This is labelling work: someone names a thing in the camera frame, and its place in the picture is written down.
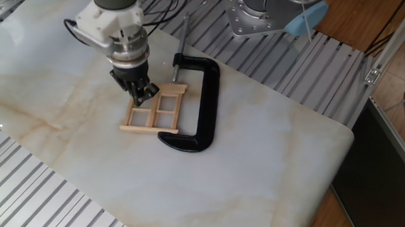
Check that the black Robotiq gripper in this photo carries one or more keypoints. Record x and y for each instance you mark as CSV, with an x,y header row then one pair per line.
x,y
132,75

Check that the miniature wooden sliding window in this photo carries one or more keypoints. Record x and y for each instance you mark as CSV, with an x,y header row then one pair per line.
x,y
143,129

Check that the black C-clamp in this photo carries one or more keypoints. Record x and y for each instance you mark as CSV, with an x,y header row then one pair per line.
x,y
207,102

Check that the white marble pattern board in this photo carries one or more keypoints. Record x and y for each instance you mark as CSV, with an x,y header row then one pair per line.
x,y
229,190

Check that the black panel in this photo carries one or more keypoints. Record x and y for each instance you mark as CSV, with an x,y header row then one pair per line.
x,y
372,187

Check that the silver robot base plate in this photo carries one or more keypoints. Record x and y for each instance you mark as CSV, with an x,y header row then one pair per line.
x,y
242,21

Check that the aluminium corner bracket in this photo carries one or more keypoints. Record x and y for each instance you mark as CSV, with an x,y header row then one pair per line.
x,y
372,76

